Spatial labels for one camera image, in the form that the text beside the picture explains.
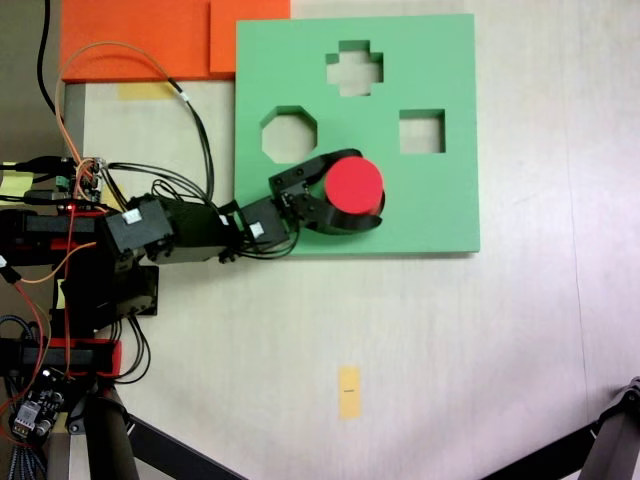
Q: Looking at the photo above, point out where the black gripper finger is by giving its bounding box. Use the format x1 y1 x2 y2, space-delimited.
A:
268 147 363 195
298 195 385 237

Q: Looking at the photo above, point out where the red cylinder block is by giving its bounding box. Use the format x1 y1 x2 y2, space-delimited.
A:
323 156 386 216

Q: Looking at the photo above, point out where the large orange foam block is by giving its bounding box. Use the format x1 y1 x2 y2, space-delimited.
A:
59 0 236 83

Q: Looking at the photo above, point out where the yellow tape marker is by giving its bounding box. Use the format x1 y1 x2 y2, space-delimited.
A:
338 365 362 421

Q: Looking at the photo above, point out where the green shape sorter board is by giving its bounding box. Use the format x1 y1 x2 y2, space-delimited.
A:
232 13 482 259

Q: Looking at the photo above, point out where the yellow tape strip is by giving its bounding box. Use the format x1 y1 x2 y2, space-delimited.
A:
118 82 175 102

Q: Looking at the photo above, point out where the motor controller circuit board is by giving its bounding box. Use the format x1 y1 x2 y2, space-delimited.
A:
58 155 109 212

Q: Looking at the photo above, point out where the red base clamp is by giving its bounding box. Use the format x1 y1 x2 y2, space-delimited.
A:
47 337 124 379
47 210 109 254

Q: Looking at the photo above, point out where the thin black tripod strut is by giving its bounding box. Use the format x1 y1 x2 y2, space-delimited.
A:
122 412 249 480

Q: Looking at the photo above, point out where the yellow sticky note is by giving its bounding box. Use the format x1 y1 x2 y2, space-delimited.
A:
0 169 36 199

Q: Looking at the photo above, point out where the thick black tripod leg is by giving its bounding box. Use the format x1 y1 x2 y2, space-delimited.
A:
82 394 139 480

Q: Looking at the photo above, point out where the small black converter board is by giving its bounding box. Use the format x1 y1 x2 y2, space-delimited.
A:
8 377 67 446

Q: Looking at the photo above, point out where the black grey tripod leg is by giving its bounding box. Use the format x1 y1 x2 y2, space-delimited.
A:
478 375 640 480

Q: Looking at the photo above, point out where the black motor wire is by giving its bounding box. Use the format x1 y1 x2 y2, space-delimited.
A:
169 78 217 211

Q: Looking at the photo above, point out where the orange wire loop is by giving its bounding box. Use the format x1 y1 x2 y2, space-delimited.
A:
54 41 176 174

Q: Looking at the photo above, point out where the black power cable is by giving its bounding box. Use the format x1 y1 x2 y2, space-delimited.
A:
36 0 59 117

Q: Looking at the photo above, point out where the braided black white cable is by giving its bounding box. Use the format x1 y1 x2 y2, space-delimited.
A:
0 442 36 480

